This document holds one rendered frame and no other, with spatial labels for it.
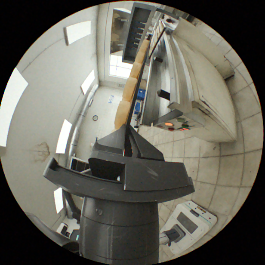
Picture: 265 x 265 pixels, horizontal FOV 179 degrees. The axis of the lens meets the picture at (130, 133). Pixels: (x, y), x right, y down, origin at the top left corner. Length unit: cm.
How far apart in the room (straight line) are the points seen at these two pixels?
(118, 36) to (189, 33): 61
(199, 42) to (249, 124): 81
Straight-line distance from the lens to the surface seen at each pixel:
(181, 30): 86
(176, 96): 22
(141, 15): 92
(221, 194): 109
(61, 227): 94
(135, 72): 20
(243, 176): 102
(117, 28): 95
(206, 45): 95
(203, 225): 98
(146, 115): 48
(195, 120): 32
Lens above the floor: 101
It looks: 9 degrees down
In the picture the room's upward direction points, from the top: 77 degrees counter-clockwise
